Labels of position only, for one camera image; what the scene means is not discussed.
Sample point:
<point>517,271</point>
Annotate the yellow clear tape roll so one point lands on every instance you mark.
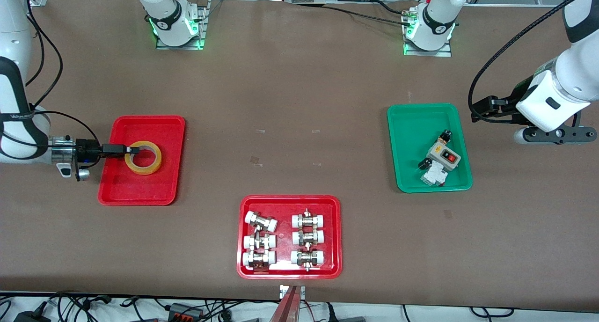
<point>157,160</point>

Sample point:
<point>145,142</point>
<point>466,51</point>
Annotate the black power adapter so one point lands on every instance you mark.
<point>30,317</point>

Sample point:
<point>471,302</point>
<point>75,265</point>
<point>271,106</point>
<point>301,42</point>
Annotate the white circuit breaker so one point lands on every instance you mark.
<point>433,176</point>

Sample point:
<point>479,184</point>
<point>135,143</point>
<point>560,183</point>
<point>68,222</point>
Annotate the metal pipe fitting white caps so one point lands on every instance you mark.
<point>261,221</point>
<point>307,258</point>
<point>259,242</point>
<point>308,237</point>
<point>259,259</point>
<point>308,220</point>

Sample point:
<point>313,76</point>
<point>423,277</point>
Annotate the black box orange connectors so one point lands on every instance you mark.
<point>185,311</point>

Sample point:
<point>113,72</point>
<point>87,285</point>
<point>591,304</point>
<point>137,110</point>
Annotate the grey switch box red button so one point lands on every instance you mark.
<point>443,156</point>

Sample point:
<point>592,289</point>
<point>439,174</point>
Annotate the aluminium corner post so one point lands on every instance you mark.
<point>40,1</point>

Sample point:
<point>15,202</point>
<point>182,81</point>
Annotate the green plastic tray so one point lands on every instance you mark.
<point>412,144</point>

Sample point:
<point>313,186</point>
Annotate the small silver bracket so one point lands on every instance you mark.
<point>282,291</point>

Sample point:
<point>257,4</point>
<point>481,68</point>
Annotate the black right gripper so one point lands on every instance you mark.
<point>86,150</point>

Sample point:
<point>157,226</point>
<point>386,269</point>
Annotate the black round knob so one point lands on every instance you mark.
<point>425,164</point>

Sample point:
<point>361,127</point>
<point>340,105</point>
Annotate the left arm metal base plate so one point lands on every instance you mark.
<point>428,53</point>

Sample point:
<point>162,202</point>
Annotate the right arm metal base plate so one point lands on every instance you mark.
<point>202,27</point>

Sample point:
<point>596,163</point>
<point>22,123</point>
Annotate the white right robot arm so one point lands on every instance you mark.
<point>166,20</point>

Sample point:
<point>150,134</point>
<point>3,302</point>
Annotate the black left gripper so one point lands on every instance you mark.
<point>513,98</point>

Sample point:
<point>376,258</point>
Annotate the red metal bar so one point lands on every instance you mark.
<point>286,308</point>

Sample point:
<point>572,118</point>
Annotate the black knob with brass shaft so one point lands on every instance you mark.
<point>445,136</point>

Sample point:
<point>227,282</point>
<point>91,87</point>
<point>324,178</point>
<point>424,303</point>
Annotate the empty red plastic tray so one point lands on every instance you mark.
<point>140,191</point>

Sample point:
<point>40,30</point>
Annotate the red tray holding fittings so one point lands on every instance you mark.
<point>284,233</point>

